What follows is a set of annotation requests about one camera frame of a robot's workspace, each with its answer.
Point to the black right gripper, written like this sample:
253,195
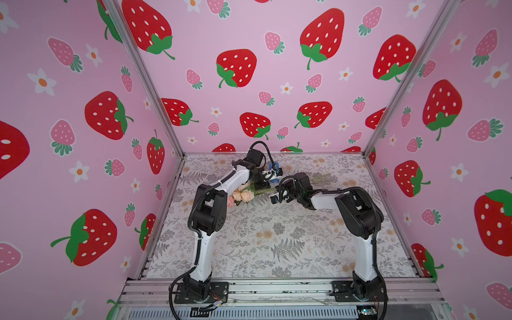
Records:
282,194

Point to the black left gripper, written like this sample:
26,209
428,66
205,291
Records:
264,184

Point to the artificial pink flower bouquet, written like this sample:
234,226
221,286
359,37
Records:
246,193

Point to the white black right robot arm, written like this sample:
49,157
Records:
363,220

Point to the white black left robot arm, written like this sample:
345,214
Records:
209,212

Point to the blue tape dispenser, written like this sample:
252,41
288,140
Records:
276,171

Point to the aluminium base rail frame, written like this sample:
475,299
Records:
408,298

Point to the aluminium corner post right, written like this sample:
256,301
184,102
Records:
435,31

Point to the aluminium corner post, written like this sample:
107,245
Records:
122,27
435,31

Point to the aluminium corner post left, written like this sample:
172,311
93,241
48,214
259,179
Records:
122,27

